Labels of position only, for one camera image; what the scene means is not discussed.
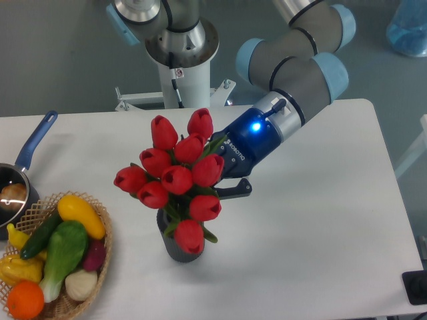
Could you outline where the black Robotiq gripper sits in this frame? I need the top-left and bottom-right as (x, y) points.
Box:
(213, 108), (282, 200)

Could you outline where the red tulip bouquet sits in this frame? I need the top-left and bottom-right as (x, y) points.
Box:
(113, 108), (225, 255)

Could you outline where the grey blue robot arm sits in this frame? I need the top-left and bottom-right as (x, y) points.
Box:
(106, 1), (356, 199)

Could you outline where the dark grey ribbed vase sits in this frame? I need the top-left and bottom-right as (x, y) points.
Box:
(156, 209), (204, 263)

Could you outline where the purple red radish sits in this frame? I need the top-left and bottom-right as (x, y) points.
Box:
(82, 240), (106, 271)

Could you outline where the yellow squash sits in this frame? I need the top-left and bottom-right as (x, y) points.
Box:
(57, 194), (106, 240)

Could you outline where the green bok choy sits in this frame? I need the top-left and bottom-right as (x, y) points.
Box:
(39, 221), (89, 303)

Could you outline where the white garlic bulb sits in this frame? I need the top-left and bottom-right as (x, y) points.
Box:
(65, 269), (98, 301)

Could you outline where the green cucumber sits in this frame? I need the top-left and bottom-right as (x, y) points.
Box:
(20, 211), (63, 260)

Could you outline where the black device at edge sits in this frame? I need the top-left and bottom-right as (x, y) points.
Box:
(402, 270), (427, 305)

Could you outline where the blue translucent plastic bag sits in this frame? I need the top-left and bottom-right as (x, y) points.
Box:
(386, 0), (426, 57)

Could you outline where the brown bread roll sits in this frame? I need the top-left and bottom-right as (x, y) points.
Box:
(1, 183), (27, 213)

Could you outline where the yellow banana pepper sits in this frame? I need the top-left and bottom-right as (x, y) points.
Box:
(7, 223), (30, 251)

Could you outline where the orange fruit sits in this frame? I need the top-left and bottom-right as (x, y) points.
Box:
(6, 281), (45, 319)

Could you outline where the white pedestal base frame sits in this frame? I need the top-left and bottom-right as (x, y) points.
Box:
(115, 79), (236, 111)

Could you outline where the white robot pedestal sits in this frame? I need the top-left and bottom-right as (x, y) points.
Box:
(145, 17), (220, 107)

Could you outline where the black pedestal cable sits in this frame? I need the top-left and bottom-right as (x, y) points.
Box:
(167, 51), (185, 109)

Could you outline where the white frame at right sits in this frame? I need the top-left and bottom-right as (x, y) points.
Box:
(394, 114), (426, 179)

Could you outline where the blue handled saucepan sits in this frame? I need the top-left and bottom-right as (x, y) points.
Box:
(1, 111), (58, 241)

